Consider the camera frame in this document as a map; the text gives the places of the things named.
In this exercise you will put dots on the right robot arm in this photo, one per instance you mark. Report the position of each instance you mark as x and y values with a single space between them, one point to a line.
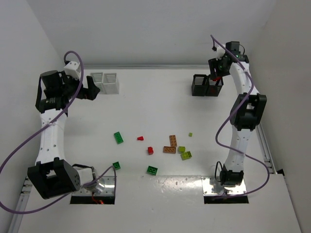
164 112

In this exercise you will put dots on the orange lego plate flat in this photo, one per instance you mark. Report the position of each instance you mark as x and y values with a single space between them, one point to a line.
170 150

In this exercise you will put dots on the long green lego brick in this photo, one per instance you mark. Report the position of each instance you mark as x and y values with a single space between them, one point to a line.
118 137

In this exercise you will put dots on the white slotted bin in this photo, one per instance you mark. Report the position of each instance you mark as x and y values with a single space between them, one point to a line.
98 80
111 84

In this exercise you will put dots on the green lego brick front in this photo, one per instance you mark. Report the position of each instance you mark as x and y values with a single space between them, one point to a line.
152 170

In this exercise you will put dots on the black slotted bin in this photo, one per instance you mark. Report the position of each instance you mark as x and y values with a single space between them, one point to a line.
214 88
199 85

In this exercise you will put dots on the red lego brick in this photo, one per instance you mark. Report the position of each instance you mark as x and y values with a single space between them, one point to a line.
150 150

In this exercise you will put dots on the white slotted bin left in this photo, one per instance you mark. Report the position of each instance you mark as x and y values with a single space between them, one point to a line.
98 80

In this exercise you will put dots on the lime lego brick small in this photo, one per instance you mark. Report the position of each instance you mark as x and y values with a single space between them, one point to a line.
181 149

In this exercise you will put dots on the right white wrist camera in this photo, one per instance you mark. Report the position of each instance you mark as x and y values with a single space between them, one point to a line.
220 52

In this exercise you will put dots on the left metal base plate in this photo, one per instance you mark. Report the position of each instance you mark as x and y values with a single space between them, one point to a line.
104 187

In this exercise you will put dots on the black slotted bin left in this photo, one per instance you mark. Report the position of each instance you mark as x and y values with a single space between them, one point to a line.
199 85

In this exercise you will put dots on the right side aluminium rail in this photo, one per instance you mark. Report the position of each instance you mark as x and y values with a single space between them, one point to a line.
266 152

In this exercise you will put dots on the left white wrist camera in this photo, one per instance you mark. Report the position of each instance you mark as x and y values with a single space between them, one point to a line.
73 69

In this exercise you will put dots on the metal base plate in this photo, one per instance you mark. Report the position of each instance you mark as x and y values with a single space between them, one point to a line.
104 187
212 188

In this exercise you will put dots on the red lego slope piece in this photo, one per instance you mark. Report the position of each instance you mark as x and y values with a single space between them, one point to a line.
216 78

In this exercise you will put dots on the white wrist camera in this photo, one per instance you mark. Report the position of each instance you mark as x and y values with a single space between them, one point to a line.
220 52
73 69

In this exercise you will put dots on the small green lego brick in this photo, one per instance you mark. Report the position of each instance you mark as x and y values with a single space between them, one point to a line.
116 165

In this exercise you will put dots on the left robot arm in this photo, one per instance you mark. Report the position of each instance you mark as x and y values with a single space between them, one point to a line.
52 175

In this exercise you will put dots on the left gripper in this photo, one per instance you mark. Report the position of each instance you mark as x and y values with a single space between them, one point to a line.
86 89

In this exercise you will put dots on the orange lego plate upright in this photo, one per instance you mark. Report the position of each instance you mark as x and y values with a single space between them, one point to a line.
173 141

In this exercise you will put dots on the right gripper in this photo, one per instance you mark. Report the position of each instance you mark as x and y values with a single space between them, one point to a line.
215 70

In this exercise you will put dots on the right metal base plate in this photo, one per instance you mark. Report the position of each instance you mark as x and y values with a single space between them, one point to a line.
212 188

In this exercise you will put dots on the white slotted bin right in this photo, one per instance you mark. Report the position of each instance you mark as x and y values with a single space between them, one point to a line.
111 84

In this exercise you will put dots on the aluminium frame rail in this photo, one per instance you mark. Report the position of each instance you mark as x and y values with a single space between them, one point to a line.
146 67

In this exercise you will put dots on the lime lego brick large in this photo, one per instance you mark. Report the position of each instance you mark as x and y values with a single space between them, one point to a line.
186 155

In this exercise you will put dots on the black slotted bin right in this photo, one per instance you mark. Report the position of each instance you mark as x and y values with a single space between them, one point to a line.
214 88

